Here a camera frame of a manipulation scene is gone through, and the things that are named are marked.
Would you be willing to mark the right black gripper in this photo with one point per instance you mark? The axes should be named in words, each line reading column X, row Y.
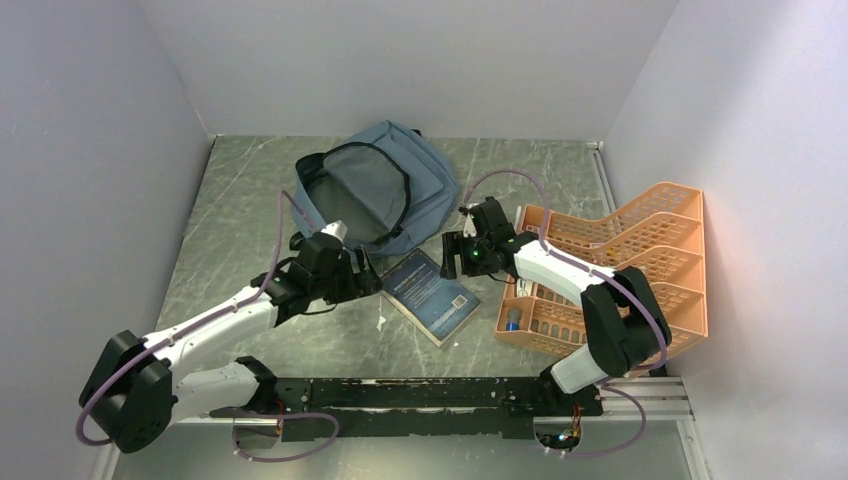
column 455, row 243

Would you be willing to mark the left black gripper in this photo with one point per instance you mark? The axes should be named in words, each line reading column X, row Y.
column 369, row 279

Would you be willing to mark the dark blue book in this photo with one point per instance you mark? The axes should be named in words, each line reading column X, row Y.
column 437, row 306

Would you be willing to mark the blue-grey backpack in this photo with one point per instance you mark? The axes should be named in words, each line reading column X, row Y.
column 391, row 188

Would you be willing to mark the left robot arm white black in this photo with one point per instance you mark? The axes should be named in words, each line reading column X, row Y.
column 192, row 338

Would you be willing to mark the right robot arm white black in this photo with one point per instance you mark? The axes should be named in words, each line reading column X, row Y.
column 624, row 323

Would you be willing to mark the blue-capped item in organizer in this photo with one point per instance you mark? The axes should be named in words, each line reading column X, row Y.
column 514, row 317

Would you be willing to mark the orange plastic desk organizer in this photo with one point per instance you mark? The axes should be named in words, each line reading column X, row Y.
column 661, row 232

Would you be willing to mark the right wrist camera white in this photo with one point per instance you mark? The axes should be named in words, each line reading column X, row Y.
column 469, row 229

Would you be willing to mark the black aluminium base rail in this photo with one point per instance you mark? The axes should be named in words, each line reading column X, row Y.
column 508, row 406

